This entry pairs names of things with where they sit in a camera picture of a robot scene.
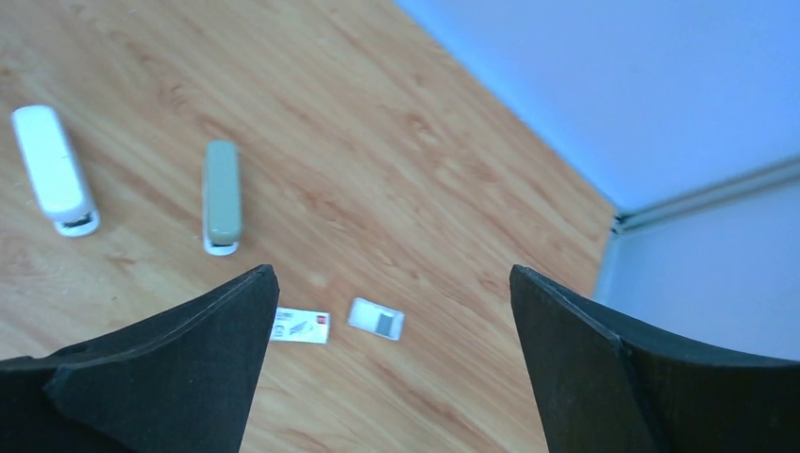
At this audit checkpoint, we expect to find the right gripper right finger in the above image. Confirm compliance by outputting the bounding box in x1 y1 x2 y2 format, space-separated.
509 265 799 452

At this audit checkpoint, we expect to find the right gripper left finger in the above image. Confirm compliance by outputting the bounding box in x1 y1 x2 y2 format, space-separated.
1 264 279 452

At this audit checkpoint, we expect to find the grey staple box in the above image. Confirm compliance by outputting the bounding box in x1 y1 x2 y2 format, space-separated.
270 307 330 344

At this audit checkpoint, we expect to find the white staple box tray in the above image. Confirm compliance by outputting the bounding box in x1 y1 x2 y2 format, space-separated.
347 297 406 341

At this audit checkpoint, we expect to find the aluminium frame rail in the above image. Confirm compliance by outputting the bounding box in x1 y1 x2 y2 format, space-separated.
592 156 799 303

